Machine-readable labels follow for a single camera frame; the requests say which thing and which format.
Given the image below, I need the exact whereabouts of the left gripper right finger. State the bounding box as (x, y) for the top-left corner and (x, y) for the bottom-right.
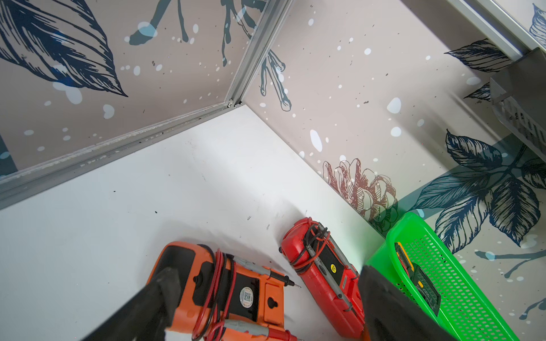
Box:
(358, 266), (454, 341)

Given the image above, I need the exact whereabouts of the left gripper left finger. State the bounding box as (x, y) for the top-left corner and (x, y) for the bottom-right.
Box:
(85, 267), (181, 341)

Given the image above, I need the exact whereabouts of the yellow multimeter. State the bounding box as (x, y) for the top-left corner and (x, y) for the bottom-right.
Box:
(395, 242), (442, 316)

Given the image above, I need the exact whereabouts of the green plastic basket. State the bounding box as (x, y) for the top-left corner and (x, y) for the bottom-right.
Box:
(366, 213), (517, 340)

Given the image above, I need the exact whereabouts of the orange multimeter with leads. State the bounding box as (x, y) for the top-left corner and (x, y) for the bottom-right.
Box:
(149, 242), (297, 340)

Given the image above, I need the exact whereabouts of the red multimeter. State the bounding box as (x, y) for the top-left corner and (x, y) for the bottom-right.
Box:
(280, 217), (365, 339)

